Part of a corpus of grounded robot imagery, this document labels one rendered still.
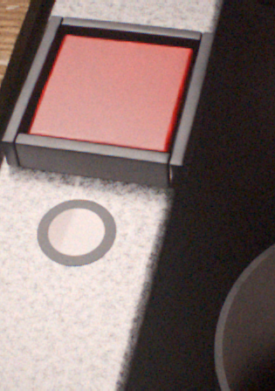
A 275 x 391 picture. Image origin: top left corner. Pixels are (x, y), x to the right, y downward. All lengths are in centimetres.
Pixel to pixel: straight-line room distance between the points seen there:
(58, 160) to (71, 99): 3
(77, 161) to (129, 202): 3
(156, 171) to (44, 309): 7
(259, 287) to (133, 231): 68
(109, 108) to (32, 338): 10
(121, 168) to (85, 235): 3
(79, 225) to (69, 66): 8
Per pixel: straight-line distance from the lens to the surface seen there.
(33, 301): 40
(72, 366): 38
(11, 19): 47
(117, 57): 45
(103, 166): 42
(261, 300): 111
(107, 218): 42
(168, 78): 44
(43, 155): 43
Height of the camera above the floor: 126
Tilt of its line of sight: 54 degrees down
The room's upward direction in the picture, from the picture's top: 6 degrees counter-clockwise
